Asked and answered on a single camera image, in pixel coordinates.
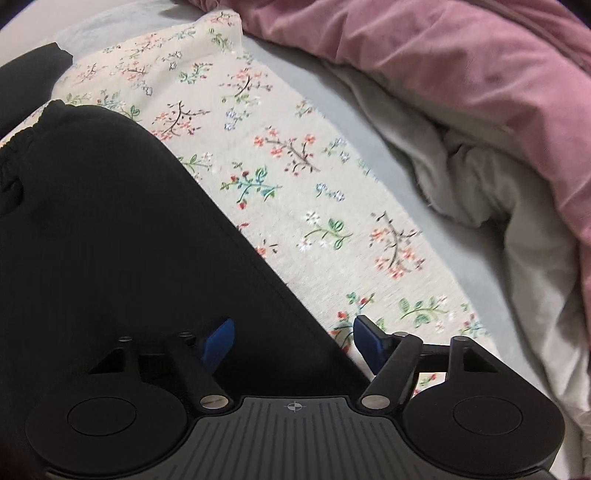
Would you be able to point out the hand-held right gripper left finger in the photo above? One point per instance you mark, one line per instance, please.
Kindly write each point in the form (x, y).
(216, 345)

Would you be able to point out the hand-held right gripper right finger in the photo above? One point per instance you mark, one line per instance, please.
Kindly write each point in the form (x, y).
(365, 342)

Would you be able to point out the black pants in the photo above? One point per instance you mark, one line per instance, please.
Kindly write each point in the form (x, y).
(115, 240)

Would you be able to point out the floral printed cloth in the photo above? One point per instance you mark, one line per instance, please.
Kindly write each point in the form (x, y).
(286, 184)

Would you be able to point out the grey bed sheet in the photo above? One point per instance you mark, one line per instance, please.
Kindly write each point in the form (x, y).
(351, 138)

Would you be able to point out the pink duvet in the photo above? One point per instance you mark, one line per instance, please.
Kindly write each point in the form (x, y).
(443, 74)

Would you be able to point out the folded black garment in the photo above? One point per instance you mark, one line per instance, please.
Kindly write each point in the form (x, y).
(27, 78)

